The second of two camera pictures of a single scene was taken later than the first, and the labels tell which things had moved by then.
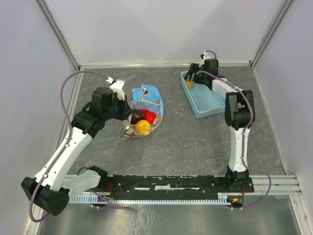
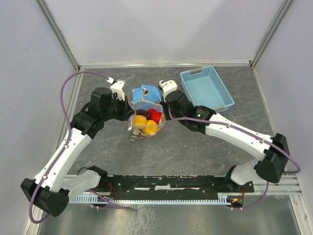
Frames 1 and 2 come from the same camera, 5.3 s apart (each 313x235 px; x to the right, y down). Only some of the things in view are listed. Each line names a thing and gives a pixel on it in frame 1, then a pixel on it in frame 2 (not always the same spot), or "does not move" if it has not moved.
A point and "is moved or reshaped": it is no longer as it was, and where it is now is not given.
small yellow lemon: [189, 83] -> [140, 121]
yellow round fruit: [143, 126] -> [151, 126]
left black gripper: [126, 110] does not move
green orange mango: [122, 131] -> [131, 133]
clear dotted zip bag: [145, 118] is moved or reshaped
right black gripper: [193, 68] -> [165, 106]
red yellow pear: [149, 116] -> [155, 115]
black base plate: [169, 185] does not move
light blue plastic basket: [204, 102] does not move
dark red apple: [137, 115] -> [143, 112]
